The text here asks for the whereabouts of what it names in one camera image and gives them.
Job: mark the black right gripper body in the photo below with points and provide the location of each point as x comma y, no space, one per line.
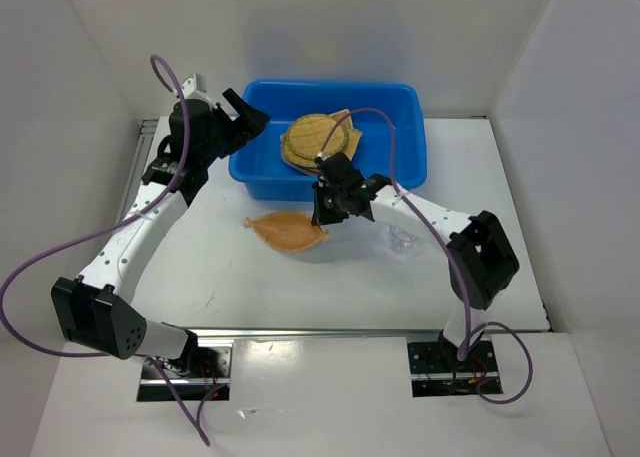
337,194

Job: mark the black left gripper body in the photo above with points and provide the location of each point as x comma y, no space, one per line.
220,121

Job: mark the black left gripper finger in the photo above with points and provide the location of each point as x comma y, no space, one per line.
227,142
249,118

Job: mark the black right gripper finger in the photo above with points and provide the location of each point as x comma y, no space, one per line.
335,216
322,211

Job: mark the orange fish-shaped woven dish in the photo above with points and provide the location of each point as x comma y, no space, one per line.
287,231

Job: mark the fan-shaped bamboo tray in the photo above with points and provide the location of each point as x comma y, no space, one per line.
354,134

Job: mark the round green-rimmed bamboo plate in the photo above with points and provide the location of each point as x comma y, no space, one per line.
312,134

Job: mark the orange square woven plate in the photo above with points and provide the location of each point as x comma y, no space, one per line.
305,166

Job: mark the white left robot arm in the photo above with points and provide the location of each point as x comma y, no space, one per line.
95,309

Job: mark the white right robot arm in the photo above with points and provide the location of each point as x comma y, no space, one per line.
480,258

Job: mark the blue plastic bin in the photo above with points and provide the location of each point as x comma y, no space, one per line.
261,169

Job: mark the clear plastic cup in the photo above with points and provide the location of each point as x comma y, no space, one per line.
402,242

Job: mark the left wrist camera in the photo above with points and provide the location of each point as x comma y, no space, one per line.
194,87

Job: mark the aluminium front rail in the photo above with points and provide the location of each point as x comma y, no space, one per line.
272,334

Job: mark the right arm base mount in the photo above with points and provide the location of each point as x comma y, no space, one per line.
432,376

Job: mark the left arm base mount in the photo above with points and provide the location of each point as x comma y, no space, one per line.
209,372

